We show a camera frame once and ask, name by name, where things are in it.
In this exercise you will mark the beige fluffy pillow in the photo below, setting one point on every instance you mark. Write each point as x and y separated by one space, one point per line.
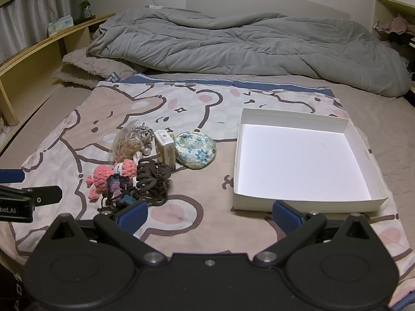
84 68

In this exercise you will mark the clear bag of rubber bands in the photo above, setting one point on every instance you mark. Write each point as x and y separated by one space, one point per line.
124 145

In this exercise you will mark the bear printed blanket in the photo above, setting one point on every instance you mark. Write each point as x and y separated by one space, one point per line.
201 181

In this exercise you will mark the cartoon bear blanket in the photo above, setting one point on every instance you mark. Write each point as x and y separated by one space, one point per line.
389 142

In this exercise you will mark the small cream yellow box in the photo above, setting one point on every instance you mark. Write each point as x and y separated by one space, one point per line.
167 152

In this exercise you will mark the cream wardrobe shelf unit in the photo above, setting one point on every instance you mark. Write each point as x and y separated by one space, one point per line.
379 9

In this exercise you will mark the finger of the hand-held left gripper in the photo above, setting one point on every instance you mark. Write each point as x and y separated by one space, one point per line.
47 196
11 176

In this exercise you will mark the grey duvet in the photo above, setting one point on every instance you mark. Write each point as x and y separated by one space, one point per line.
243 45

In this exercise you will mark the brown hair claw clip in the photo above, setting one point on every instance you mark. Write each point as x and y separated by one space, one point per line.
149 178

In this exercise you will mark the pink crumpled clothes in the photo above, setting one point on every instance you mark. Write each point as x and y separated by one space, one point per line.
397 24

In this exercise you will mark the white power adapter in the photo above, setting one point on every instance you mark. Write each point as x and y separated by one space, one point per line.
154 7

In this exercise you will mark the floral fabric pouch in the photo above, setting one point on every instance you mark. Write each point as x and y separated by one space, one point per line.
194 150

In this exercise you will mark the white cardboard box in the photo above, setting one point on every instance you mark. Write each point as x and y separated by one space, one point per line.
301 162

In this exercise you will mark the green glass bottle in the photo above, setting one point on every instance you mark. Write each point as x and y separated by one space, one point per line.
85 8

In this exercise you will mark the pink crochet doll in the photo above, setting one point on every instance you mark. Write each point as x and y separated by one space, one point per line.
100 175

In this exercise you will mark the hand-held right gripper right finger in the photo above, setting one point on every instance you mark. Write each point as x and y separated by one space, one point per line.
287 218

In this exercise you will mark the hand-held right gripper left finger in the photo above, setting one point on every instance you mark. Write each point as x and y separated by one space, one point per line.
133 217

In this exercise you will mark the grey curtain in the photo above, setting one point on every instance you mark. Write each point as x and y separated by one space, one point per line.
19 22

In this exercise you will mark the wooden bedside shelf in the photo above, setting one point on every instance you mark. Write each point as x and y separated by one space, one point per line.
32 48

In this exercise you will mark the dark clothes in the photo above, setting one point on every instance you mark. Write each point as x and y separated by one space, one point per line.
400 39

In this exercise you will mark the tissue pack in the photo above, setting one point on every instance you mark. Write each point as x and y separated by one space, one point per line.
61 24

